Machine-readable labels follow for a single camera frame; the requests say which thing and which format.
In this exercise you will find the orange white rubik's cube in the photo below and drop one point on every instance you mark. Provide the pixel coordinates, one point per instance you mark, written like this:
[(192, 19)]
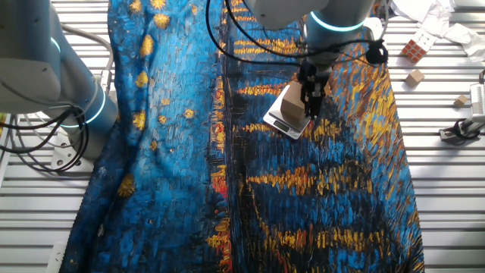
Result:
[(417, 47)]

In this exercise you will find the tiny wooden block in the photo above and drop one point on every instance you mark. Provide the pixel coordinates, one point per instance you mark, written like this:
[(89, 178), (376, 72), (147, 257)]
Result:
[(460, 101)]

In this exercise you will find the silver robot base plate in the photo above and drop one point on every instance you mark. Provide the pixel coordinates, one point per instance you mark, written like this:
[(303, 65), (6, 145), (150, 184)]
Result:
[(64, 157)]

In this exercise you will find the white plastic strip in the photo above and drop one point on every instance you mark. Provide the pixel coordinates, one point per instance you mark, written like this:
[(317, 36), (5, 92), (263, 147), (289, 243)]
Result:
[(56, 258)]

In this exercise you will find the crumpled white paper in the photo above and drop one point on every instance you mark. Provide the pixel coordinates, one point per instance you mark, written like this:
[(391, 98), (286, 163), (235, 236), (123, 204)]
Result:
[(435, 15)]

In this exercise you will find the black metal clamp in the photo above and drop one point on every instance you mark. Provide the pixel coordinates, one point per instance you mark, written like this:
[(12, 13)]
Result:
[(476, 123)]

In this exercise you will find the silver ribbed camera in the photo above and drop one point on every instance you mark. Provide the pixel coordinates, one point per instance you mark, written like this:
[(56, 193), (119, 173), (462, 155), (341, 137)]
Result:
[(478, 99)]

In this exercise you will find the small wooden cube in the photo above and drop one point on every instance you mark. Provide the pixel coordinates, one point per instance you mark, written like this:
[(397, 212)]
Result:
[(414, 77)]

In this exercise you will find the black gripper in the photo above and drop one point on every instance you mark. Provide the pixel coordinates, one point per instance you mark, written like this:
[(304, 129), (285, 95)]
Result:
[(312, 77)]

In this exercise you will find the silver digital scale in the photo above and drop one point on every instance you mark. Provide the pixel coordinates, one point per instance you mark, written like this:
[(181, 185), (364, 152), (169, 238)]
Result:
[(282, 125)]

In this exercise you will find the blue starry painting cloth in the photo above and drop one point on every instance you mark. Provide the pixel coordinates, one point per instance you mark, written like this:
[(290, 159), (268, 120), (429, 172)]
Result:
[(182, 170)]

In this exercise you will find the cardboard brown cube box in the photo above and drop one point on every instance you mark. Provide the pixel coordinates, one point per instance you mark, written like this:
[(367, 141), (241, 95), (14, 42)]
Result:
[(291, 102)]

